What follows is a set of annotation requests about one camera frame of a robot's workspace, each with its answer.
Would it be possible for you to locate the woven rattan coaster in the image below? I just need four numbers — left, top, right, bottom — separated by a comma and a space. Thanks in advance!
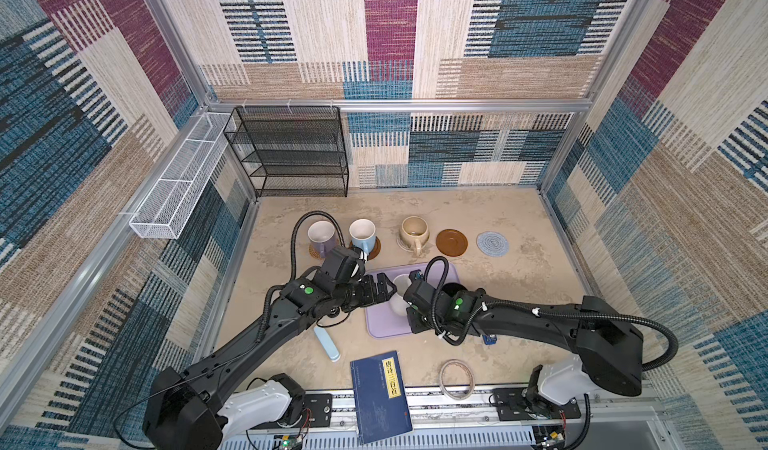
309, 240, 338, 259

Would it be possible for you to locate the light blue small case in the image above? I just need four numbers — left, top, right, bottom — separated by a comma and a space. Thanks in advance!
313, 326, 341, 362

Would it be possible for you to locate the light blue mug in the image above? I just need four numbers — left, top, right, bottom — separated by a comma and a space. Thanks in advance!
349, 218, 377, 255

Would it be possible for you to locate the dark brown wooden coaster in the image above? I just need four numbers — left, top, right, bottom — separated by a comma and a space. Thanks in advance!
366, 237, 381, 261

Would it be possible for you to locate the brown round coaster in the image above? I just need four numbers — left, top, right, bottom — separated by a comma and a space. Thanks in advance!
435, 229, 468, 257

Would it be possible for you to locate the clear glass coaster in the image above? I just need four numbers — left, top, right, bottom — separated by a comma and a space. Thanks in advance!
396, 236, 428, 253

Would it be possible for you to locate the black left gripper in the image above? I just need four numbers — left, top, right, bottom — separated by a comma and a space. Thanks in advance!
331, 271, 397, 311

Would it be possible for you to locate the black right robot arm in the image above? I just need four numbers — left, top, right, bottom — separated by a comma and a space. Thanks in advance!
404, 257, 679, 397

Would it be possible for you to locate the grey woven round coaster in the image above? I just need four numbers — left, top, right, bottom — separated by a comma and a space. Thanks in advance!
476, 231, 510, 258

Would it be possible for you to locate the black ceramic mug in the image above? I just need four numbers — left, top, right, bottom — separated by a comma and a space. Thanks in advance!
442, 282, 466, 298

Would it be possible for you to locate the clear tape roll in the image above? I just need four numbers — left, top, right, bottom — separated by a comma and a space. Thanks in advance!
438, 359, 476, 402

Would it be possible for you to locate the white wire mesh basket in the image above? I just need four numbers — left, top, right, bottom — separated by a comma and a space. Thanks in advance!
129, 113, 230, 240

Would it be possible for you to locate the lilac plastic tray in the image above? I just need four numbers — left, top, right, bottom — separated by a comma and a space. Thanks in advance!
365, 263, 427, 339

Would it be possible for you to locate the dark blue book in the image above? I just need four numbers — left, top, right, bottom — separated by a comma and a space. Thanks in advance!
350, 351, 413, 445

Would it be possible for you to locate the beige ceramic mug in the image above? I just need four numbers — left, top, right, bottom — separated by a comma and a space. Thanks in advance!
399, 216, 430, 257

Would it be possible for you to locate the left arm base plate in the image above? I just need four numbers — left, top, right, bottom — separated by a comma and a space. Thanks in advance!
252, 393, 333, 430

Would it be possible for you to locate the white ceramic mug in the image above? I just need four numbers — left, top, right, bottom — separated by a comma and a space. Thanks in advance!
389, 274, 411, 317

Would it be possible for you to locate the lilac white mug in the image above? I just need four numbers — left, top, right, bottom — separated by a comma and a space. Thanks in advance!
307, 221, 338, 243

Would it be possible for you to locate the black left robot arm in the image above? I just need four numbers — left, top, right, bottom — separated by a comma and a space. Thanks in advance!
142, 244, 396, 449

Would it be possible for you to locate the black wire shelf rack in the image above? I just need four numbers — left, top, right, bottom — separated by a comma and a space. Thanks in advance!
224, 106, 350, 198

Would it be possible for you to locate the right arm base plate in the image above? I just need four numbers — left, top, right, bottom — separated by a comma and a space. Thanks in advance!
488, 387, 582, 421

